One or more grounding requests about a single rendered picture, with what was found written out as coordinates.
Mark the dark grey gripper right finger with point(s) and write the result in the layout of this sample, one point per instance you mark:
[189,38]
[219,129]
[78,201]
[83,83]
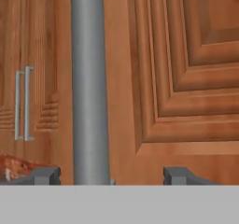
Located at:
[179,175]

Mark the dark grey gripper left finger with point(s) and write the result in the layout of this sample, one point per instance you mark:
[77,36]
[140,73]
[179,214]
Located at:
[43,175]

